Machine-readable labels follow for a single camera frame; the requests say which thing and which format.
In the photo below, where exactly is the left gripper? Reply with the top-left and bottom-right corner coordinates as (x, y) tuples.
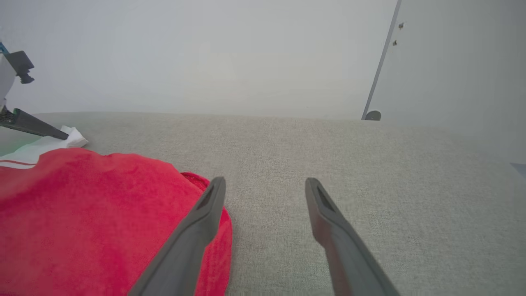
(0, 106), (70, 141)

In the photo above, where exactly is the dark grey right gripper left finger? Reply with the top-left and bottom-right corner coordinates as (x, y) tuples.
(127, 177), (227, 296)

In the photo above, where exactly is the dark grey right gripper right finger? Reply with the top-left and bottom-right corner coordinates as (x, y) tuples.
(305, 177), (401, 296)

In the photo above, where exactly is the red and white jersey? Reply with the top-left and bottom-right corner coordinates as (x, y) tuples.
(0, 125), (233, 296)

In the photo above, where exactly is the grey fabric sofa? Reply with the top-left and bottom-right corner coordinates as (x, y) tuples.
(0, 112), (526, 296)

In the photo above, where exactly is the grey partition panel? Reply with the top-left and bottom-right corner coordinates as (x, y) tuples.
(362, 0), (526, 136)

